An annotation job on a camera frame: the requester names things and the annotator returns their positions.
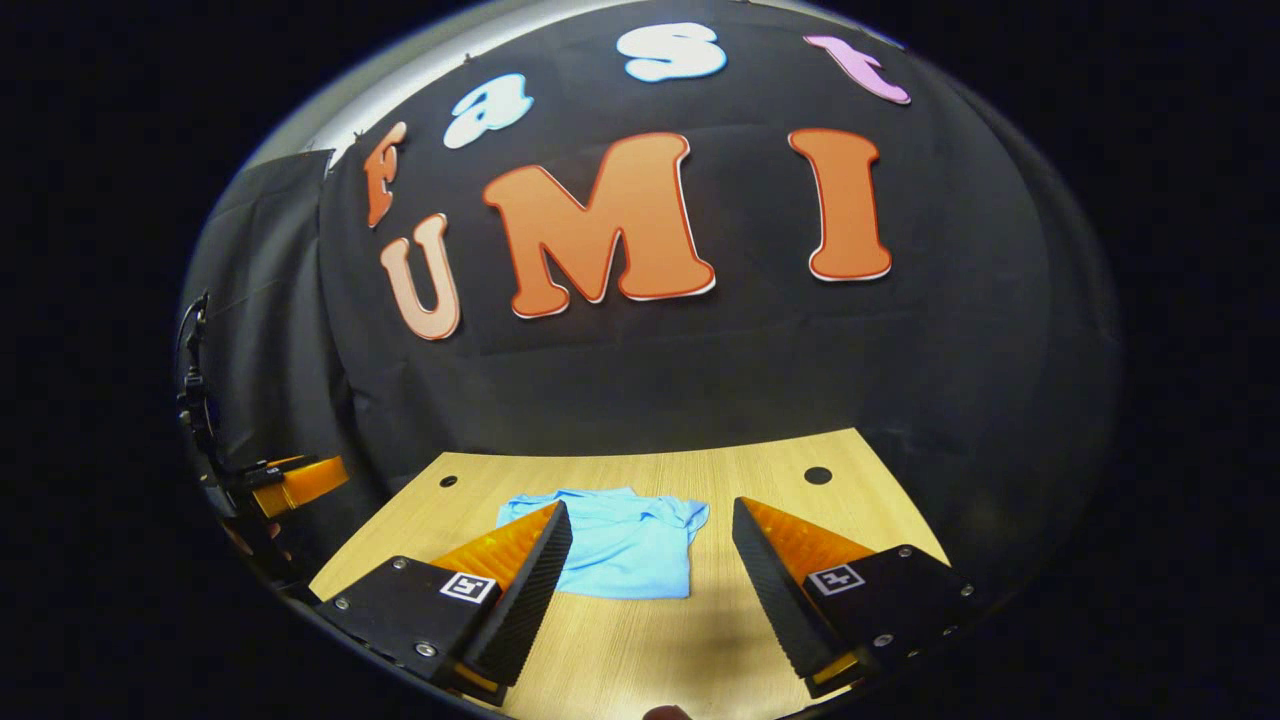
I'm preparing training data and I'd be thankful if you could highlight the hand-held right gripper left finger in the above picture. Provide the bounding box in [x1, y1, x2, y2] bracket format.
[315, 500, 574, 706]

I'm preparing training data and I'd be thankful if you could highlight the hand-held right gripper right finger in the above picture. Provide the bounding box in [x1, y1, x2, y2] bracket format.
[732, 497, 986, 699]

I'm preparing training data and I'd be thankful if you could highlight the light blue T-shirt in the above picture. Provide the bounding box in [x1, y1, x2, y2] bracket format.
[497, 487, 711, 601]

